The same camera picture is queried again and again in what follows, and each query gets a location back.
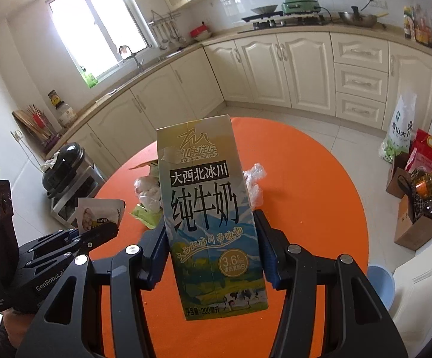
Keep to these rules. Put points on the clear plastic wrap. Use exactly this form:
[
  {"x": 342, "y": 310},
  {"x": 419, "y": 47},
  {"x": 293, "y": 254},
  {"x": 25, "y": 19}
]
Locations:
[
  {"x": 255, "y": 182},
  {"x": 148, "y": 194}
]

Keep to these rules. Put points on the red lidded bowl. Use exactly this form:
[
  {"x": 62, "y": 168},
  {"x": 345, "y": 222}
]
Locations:
[{"x": 201, "y": 31}]

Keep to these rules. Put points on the bundle of chopsticks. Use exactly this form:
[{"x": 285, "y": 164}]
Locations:
[{"x": 40, "y": 126}]

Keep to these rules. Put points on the green dish soap bottle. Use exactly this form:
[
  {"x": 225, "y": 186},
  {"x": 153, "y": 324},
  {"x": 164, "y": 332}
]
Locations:
[{"x": 89, "y": 78}]

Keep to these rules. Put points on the black dotted bag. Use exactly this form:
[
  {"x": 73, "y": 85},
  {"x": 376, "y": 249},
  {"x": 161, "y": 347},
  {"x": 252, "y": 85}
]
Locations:
[{"x": 413, "y": 205}]

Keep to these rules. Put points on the round orange table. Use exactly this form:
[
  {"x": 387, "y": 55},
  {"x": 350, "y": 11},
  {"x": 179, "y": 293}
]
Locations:
[{"x": 312, "y": 194}]

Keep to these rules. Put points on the red label sauce bottle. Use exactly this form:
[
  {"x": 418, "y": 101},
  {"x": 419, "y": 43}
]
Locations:
[{"x": 423, "y": 30}]

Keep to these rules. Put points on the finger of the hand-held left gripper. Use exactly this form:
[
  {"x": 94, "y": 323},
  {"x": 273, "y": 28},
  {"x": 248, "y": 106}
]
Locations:
[
  {"x": 100, "y": 233},
  {"x": 52, "y": 239}
]

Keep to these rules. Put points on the green electric pot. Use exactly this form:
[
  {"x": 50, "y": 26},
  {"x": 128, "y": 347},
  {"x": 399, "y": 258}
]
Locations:
[{"x": 299, "y": 4}]

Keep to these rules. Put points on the dark sauce bottle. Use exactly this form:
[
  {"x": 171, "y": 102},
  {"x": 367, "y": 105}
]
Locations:
[{"x": 409, "y": 26}]

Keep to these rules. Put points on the white snack packet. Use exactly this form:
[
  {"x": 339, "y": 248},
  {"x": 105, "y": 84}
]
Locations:
[{"x": 96, "y": 210}]

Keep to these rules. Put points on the black gas stove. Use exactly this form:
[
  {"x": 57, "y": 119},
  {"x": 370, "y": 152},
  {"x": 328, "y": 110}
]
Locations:
[{"x": 286, "y": 20}]

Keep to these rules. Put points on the kitchen window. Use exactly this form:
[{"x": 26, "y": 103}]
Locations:
[{"x": 89, "y": 18}]

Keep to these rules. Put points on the grey frying pan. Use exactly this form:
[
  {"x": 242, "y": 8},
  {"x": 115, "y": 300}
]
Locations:
[{"x": 264, "y": 9}]

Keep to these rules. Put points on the brown paper bag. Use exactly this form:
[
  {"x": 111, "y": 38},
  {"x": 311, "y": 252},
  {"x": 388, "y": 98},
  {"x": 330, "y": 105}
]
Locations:
[{"x": 394, "y": 182}]

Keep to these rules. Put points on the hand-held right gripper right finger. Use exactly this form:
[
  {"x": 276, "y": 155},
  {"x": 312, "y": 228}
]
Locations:
[{"x": 271, "y": 268}]

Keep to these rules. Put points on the red food bag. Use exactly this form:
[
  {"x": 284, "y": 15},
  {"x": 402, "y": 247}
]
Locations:
[{"x": 430, "y": 149}]

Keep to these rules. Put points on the steel wok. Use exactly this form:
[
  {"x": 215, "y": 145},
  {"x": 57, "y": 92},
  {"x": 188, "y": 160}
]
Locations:
[{"x": 355, "y": 18}]

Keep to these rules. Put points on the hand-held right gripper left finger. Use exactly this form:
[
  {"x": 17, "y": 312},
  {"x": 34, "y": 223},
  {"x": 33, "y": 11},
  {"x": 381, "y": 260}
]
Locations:
[{"x": 162, "y": 239}]

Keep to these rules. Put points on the white wall socket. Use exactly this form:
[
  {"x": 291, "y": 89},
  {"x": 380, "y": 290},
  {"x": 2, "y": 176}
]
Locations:
[
  {"x": 17, "y": 136},
  {"x": 378, "y": 4}
]

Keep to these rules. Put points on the white panelled cabinet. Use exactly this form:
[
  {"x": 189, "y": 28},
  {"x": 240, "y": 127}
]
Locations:
[{"x": 424, "y": 298}]

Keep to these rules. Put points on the wooden cutting board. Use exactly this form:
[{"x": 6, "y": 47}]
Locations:
[{"x": 24, "y": 119}]

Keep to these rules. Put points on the large glass jar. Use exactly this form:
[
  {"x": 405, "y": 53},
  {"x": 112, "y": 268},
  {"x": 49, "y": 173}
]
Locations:
[{"x": 66, "y": 115}]

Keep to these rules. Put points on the steel faucet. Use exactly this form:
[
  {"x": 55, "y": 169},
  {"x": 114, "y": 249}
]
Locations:
[{"x": 137, "y": 57}]

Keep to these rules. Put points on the small yellow label jar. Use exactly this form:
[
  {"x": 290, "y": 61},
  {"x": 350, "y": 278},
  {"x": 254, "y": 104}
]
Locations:
[{"x": 54, "y": 99}]

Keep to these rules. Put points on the cardboard box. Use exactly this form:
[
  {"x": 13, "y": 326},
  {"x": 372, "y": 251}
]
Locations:
[{"x": 413, "y": 231}]

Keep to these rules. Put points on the blue stool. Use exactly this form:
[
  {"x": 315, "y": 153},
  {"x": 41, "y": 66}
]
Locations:
[{"x": 380, "y": 287}]

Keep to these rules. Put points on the white rice bag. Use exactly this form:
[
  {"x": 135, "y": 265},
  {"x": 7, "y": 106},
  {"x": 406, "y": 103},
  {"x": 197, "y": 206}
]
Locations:
[{"x": 400, "y": 126}]

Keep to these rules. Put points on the cream kitchen cabinet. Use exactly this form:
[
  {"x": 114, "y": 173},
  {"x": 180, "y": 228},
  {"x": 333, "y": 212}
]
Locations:
[{"x": 260, "y": 67}]

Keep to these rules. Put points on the white plastic bag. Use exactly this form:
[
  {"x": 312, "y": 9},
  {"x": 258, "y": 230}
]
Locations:
[{"x": 48, "y": 164}]

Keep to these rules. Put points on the cream cabinet drawer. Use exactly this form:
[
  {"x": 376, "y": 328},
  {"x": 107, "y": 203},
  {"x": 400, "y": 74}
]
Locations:
[
  {"x": 361, "y": 109},
  {"x": 359, "y": 49},
  {"x": 360, "y": 80}
]

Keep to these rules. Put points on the hanging utensil rack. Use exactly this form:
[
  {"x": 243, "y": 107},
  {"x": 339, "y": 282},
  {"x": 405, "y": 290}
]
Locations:
[{"x": 165, "y": 30}]

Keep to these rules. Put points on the milk carton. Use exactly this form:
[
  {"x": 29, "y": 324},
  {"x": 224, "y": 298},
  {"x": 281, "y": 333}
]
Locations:
[{"x": 201, "y": 194}]

